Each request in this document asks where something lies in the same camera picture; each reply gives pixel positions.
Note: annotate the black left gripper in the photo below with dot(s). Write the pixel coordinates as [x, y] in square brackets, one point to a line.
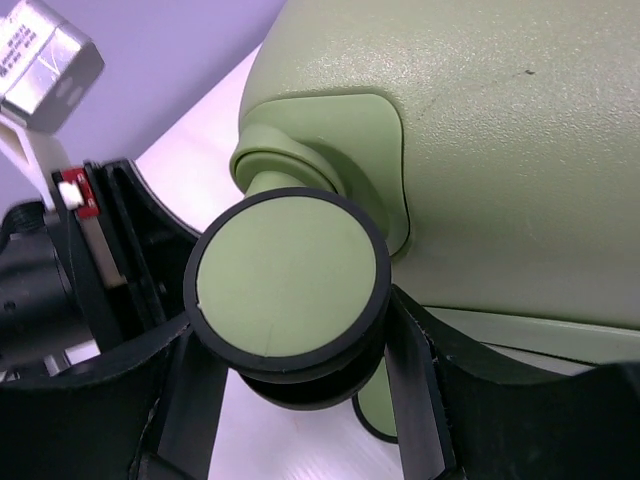
[108, 271]

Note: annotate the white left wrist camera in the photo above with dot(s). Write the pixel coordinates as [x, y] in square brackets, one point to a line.
[47, 67]

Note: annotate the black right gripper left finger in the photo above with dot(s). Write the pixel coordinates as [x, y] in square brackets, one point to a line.
[146, 410]

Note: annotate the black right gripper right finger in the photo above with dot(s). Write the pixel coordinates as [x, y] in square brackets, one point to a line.
[463, 410]

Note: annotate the green hard-shell suitcase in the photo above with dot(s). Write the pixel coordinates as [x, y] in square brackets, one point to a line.
[481, 156]

